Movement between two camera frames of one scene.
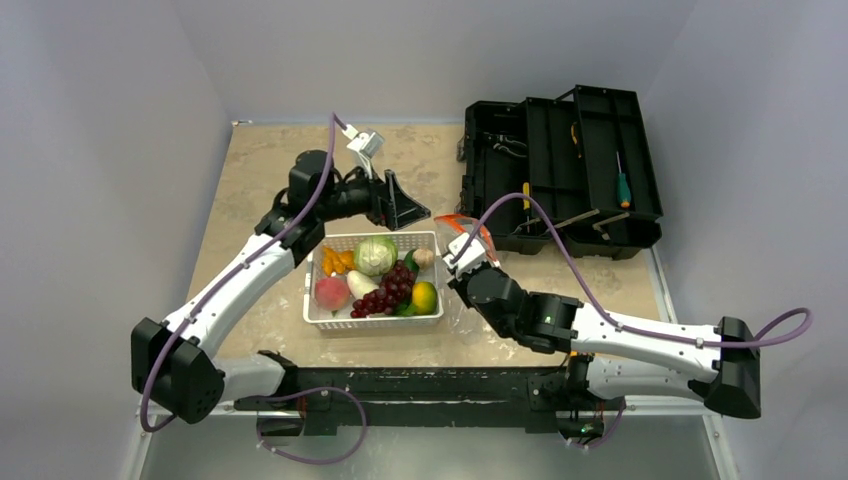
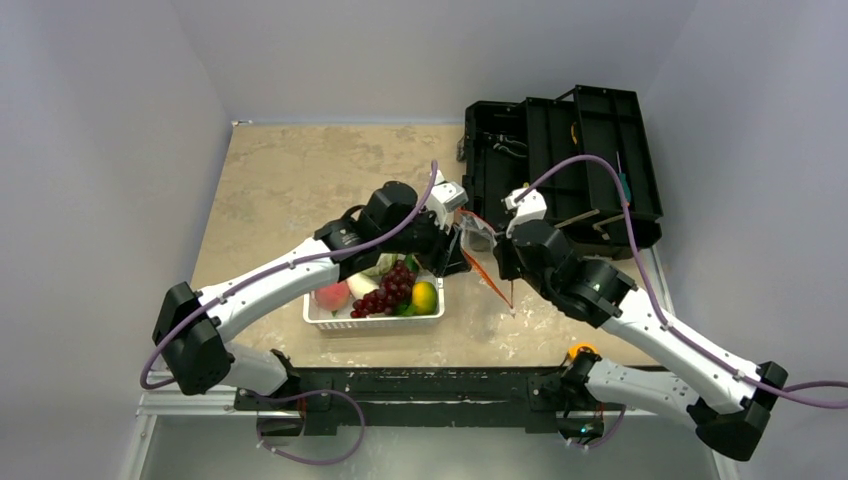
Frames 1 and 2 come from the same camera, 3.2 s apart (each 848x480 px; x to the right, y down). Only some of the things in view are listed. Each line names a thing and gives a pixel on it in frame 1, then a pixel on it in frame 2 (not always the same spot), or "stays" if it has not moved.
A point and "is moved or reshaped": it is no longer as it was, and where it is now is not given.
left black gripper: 389,204 -> 454,260
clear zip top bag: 447,227 is moved or reshaped
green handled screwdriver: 624,190 stays
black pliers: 502,139 stays
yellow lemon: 424,298 stays
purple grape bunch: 391,297 stays
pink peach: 331,293 stays
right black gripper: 468,279 -> 506,258
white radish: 359,284 stays
